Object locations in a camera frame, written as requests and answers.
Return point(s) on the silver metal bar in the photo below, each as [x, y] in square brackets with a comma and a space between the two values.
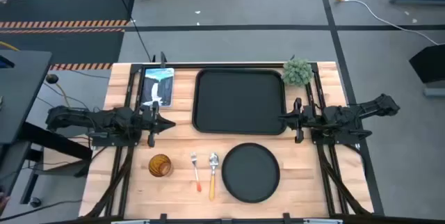
[130, 222]
[323, 221]

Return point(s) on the black rectangular tray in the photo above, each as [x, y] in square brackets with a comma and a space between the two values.
[240, 102]

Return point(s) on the amber glass cup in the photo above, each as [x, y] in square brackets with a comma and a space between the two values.
[160, 165]

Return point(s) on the black desk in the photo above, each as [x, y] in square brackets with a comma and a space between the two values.
[21, 92]

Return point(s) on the black hazard-striped floor mat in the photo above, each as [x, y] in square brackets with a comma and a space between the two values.
[62, 8]

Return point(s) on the black frame clamp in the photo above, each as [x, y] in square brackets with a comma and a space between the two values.
[163, 58]
[286, 217]
[163, 217]

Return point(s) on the black aluminium frame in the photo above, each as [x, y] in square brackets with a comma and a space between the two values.
[243, 65]

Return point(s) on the black round plate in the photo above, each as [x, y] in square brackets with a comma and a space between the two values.
[250, 172]

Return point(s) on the black round floor plug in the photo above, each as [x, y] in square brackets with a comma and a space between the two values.
[52, 78]

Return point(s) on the black angled panel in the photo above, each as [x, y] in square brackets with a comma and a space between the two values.
[431, 64]

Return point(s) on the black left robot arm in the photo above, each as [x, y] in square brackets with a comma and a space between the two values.
[104, 118]

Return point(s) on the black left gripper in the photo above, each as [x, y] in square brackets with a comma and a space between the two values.
[145, 121]

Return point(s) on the green artificial plant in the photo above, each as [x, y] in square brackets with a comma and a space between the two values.
[297, 72]

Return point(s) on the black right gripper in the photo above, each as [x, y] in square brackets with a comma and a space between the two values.
[307, 118]

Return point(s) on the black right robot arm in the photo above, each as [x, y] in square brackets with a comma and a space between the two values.
[347, 116]

